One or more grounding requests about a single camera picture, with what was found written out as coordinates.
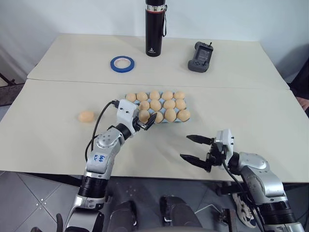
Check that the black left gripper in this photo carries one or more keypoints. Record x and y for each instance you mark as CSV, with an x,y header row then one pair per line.
x,y
140,125

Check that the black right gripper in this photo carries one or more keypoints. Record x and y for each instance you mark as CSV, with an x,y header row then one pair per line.
x,y
216,157

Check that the tan egg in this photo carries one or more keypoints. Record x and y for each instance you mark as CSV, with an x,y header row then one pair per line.
x,y
154,95
167,95
183,115
179,95
144,105
144,116
142,96
159,117
169,104
131,97
170,114
155,104
86,116
180,104

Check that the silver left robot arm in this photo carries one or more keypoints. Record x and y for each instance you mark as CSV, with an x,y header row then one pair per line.
x,y
100,159

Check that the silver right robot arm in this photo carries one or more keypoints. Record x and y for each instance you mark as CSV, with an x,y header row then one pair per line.
x,y
263,178

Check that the blue egg carton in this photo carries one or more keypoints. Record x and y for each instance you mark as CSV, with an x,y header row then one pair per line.
x,y
177,120

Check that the bystander bare hand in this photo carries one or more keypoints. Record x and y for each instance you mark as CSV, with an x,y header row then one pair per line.
x,y
304,102

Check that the blue tape roll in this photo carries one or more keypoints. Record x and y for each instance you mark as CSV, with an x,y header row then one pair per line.
x,y
116,66

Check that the dark rounded shape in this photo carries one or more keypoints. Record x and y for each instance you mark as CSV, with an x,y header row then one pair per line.
x,y
124,216
179,213

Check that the white and black shoe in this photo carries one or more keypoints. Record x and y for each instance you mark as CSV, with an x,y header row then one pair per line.
x,y
243,210

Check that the grey handheld controller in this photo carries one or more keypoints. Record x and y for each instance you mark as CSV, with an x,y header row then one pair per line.
x,y
199,58

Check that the black thermos bottle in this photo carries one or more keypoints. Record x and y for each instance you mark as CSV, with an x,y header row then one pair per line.
x,y
153,29

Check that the person in dark clothes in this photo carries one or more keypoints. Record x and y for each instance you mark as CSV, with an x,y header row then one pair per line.
x,y
301,75

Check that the black metal stand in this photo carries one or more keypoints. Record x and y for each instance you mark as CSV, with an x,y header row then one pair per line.
x,y
10,91

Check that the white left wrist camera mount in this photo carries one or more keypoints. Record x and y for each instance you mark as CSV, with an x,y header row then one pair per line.
x,y
125,108

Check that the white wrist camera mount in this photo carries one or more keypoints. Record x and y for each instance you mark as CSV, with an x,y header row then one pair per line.
x,y
125,108
225,140

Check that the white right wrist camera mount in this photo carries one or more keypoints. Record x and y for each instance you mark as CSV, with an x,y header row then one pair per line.
x,y
225,140

